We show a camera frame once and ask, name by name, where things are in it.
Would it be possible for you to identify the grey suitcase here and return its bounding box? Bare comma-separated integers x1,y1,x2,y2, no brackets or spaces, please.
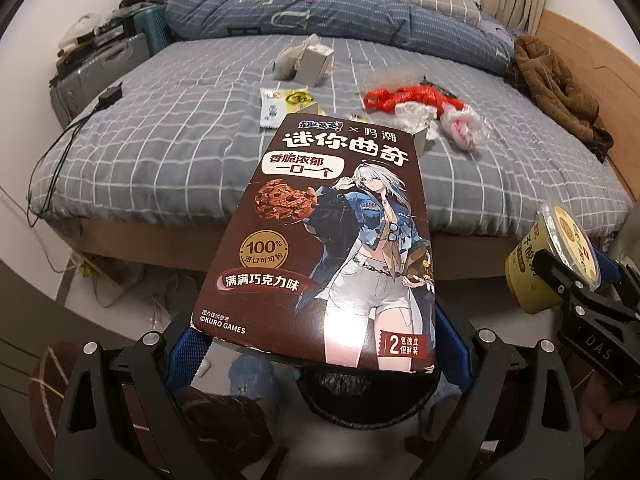
49,34,150,127

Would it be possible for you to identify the black wet wipe sachet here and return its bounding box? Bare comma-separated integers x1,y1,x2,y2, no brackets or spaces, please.
420,77,457,99

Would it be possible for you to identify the grey checked bed sheet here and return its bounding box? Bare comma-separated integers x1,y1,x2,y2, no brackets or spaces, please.
27,36,632,236

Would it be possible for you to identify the black power adapter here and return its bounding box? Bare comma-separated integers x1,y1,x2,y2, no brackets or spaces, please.
94,84,122,112

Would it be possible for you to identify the brown cookie box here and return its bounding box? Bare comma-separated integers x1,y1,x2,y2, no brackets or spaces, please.
192,113,436,373

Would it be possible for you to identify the yellow pudding cup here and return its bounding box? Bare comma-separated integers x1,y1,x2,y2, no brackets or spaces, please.
506,202,601,314

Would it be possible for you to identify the white tissue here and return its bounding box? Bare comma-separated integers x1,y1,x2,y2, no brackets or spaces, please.
394,102,440,141

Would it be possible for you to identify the clear bubble wrap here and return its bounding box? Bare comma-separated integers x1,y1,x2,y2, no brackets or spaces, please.
358,66,425,96

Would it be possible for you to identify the clear plastic bag pink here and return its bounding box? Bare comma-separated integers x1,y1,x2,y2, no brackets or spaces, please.
439,103,492,153

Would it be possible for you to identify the brown pyjama leg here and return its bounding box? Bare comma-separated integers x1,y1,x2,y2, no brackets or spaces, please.
27,341,281,480

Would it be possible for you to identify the teal suitcase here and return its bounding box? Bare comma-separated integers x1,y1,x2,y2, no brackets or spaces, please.
134,4,176,56

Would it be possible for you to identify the small yellow grey wrapper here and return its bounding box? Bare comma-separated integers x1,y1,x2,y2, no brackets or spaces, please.
318,107,373,124

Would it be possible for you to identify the black charger cable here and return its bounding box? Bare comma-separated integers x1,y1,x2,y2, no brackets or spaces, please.
25,104,101,229

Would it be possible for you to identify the wooden headboard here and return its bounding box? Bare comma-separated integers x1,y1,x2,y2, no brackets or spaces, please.
537,10,640,197

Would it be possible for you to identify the blue slipper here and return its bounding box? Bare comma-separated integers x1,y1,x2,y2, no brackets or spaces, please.
228,353,281,404

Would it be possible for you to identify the red plastic bag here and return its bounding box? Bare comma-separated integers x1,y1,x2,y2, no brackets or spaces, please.
362,86,465,117

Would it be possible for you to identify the black lined trash bin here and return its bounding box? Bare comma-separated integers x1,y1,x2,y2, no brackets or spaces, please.
296,366,440,430

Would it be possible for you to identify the small grey white box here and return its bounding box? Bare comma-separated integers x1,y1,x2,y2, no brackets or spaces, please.
295,44,334,87

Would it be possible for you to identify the wooden bed frame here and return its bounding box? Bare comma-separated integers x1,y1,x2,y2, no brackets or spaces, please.
48,218,520,281

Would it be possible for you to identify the brown jacket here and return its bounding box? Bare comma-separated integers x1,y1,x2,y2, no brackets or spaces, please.
506,35,614,162

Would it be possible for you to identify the yellow white snack packet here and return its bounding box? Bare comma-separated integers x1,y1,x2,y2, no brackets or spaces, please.
259,89,319,129

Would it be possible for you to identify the white drawstring pouch bag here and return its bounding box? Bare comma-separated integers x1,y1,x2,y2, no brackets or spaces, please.
272,34,320,80

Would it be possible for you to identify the person right hand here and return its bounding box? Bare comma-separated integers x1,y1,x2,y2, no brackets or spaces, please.
567,356,639,446

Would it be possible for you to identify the blue striped duvet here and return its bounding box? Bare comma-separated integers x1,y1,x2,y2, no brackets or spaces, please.
165,0,513,76

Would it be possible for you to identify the clutter pile on suitcase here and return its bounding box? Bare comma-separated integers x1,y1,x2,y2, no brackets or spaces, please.
55,0,167,76

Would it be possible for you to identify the white mask on clutter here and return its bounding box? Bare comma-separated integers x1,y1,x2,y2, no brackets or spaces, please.
58,13,101,50

